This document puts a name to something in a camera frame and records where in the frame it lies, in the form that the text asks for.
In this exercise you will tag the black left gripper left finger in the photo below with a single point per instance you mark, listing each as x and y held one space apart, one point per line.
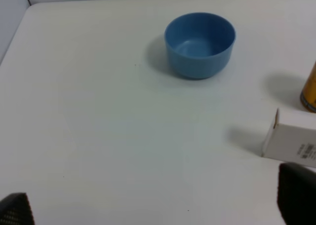
15 209

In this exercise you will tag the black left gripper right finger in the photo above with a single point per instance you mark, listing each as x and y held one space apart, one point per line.
296 194

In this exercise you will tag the white cardboard box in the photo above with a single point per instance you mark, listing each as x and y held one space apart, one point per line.
292 138

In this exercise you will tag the yellow drink can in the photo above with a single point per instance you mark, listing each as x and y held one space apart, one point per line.
308 94

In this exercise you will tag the blue bowl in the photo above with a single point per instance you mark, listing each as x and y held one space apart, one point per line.
199 45

